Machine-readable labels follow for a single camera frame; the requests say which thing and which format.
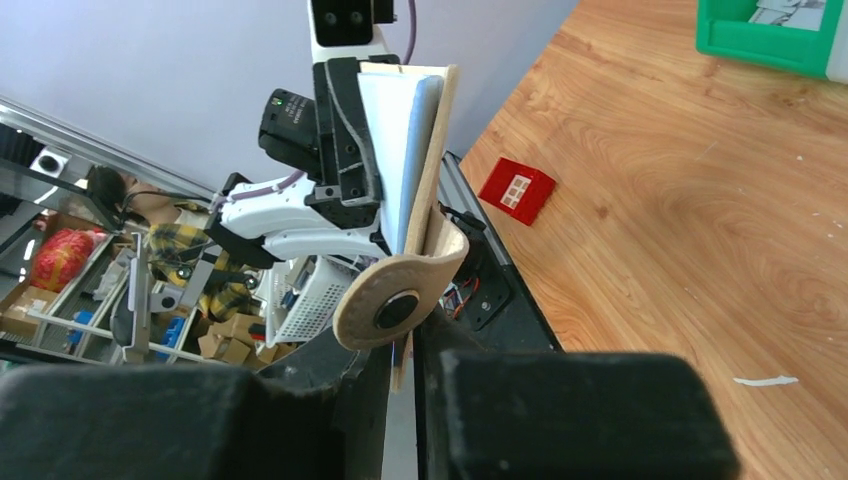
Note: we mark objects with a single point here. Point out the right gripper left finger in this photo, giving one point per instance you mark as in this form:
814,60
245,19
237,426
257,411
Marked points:
317,413

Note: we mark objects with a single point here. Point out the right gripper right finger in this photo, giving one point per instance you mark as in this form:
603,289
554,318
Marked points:
484,414

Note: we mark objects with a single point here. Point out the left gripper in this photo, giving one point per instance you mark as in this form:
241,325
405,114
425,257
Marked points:
348,188

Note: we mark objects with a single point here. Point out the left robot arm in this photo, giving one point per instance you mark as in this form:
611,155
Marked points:
259,224

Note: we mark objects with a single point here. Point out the white cards stack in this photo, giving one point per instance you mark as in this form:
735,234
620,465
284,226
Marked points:
796,14

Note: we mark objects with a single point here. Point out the red toy block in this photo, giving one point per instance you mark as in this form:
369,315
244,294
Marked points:
517,189

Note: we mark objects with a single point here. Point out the person in plaid shirt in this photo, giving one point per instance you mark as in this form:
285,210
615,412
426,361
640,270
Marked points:
175,236

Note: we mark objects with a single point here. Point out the storage shelf with boxes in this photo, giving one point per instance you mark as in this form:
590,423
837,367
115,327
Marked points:
68,309

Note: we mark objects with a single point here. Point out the green bin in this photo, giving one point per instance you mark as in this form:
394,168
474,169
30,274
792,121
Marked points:
723,30

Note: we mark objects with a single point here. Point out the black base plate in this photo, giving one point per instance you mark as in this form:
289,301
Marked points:
490,296

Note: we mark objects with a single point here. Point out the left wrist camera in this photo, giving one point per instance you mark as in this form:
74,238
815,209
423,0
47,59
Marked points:
350,29

